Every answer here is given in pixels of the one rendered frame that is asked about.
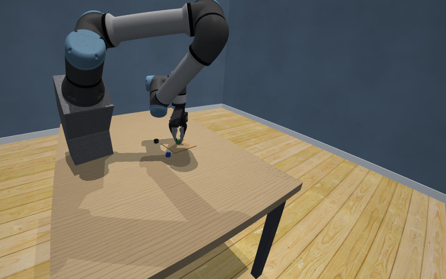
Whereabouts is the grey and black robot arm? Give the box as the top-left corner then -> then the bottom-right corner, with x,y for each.
61,0 -> 229,118

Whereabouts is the tan square mat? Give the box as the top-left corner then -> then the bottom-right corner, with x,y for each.
161,138 -> 196,153

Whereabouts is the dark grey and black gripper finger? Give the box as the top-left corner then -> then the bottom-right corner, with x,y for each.
169,127 -> 178,142
179,121 -> 187,143

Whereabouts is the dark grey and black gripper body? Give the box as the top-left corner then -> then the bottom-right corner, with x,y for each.
172,102 -> 188,127

